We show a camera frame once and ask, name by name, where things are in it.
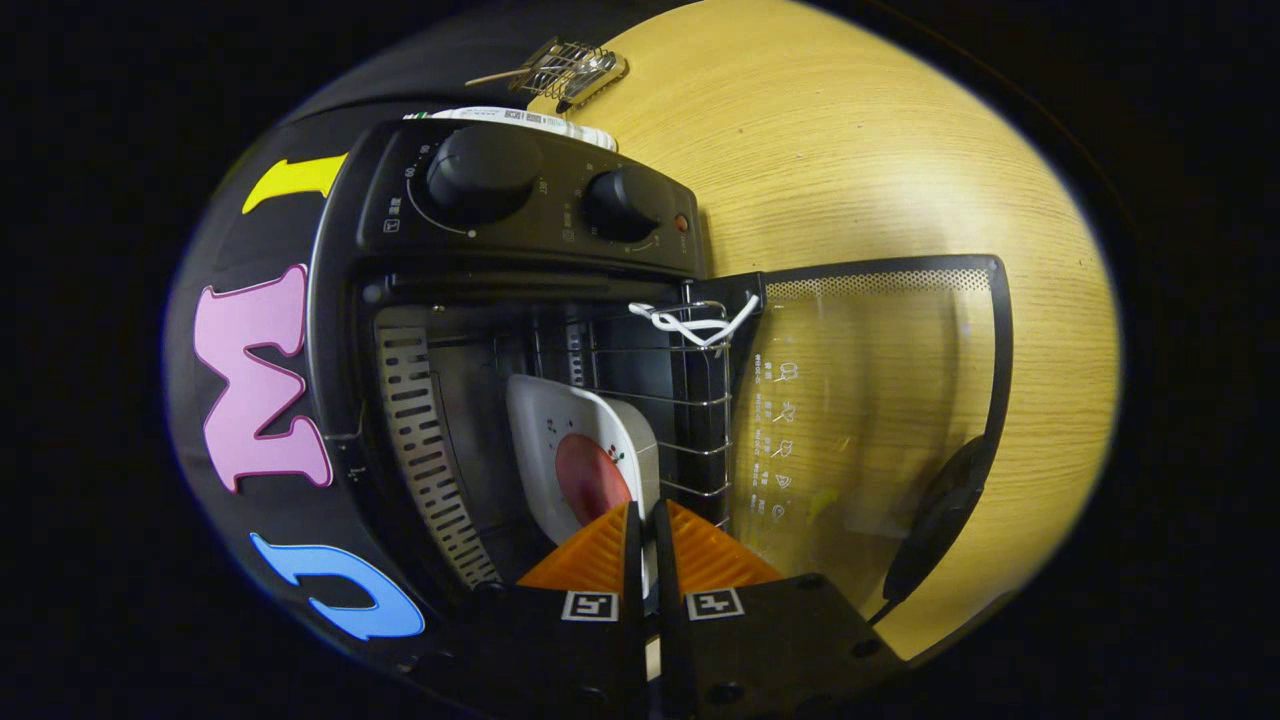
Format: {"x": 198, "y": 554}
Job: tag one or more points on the black toaster oven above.
{"x": 530, "y": 215}

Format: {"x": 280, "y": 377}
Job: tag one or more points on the wooden stick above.
{"x": 490, "y": 77}

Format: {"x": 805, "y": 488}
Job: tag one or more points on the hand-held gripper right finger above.
{"x": 662, "y": 560}

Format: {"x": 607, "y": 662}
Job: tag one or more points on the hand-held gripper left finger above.
{"x": 632, "y": 560}

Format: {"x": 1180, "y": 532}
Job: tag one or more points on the white bottle green label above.
{"x": 520, "y": 118}

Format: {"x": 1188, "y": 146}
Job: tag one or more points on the white square plate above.
{"x": 560, "y": 420}

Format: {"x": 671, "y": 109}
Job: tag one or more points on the round pink meat slice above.
{"x": 585, "y": 475}

